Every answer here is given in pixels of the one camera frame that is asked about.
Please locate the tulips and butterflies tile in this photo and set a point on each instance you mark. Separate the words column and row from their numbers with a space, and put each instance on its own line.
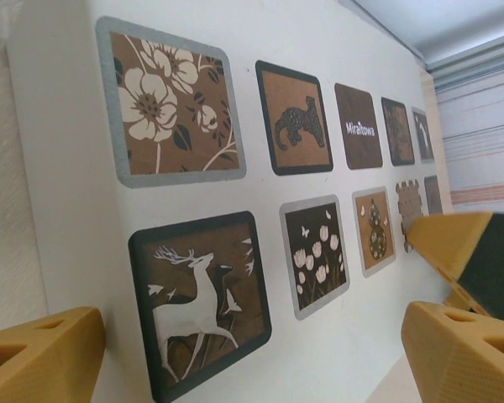
column 315, row 256

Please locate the white deer picture tile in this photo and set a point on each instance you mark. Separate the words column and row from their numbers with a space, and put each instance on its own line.
column 201, row 302

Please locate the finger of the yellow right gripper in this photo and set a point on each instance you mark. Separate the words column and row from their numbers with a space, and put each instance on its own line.
column 449, row 247

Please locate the small white figure tile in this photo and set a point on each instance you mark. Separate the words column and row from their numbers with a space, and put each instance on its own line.
column 422, row 134

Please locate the scalloped light wooden tile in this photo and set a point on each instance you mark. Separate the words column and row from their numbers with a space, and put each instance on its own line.
column 408, row 201

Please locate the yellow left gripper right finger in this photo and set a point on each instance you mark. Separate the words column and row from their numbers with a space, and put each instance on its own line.
column 466, row 361

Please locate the plain dark brown tile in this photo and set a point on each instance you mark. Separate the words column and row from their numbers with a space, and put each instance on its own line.
column 432, row 195

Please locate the leopard picture tile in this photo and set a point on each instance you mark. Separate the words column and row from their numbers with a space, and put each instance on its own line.
column 296, row 119

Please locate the white flower picture tile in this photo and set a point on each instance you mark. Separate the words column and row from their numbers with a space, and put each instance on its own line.
column 168, row 101

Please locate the brown Miraitowa text tile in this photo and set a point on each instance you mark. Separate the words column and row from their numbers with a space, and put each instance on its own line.
column 359, row 126

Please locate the aluminium enclosure frame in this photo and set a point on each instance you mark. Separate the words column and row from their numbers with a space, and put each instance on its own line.
column 479, row 69

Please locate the dark brown patterned tile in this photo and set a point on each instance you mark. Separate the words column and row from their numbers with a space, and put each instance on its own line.
column 398, row 132

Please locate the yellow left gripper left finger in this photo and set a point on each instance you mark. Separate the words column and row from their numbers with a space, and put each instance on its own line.
column 38, row 361

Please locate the white box with picture tiles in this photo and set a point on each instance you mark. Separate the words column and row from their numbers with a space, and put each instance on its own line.
column 80, row 193

